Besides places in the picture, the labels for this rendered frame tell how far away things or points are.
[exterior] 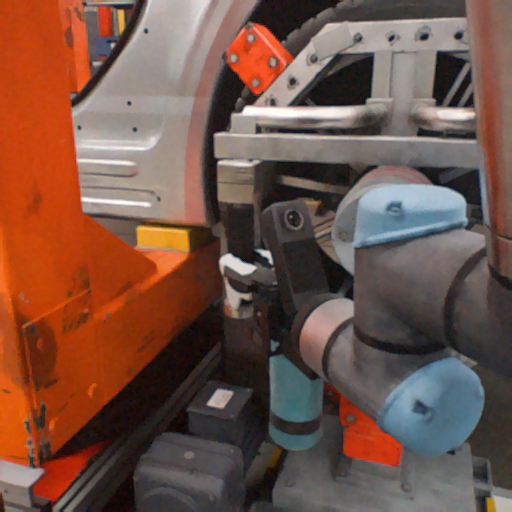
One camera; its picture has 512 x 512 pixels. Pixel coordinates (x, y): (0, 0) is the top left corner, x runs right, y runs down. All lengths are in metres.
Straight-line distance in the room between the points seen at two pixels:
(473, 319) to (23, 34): 0.60
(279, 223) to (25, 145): 0.35
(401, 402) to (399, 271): 0.10
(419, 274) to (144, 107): 0.92
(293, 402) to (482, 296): 0.56
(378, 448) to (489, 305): 0.71
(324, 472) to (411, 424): 0.87
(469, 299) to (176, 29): 0.93
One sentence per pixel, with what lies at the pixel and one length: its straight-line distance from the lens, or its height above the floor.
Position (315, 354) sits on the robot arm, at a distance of 0.47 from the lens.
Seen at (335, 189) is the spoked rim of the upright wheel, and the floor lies 0.86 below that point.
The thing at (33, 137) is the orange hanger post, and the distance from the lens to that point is 0.73.
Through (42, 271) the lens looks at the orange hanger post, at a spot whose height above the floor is 0.80.
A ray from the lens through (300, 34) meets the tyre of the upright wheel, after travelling 0.91.
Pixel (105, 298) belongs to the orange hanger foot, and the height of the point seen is 0.69.
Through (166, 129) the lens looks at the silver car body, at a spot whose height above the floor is 0.95.
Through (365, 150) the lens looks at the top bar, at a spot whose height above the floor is 0.97.
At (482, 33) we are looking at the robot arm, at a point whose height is 1.06.
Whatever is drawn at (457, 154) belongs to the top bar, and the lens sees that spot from 0.61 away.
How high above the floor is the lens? 1.04
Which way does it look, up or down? 18 degrees down
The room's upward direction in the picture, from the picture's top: straight up
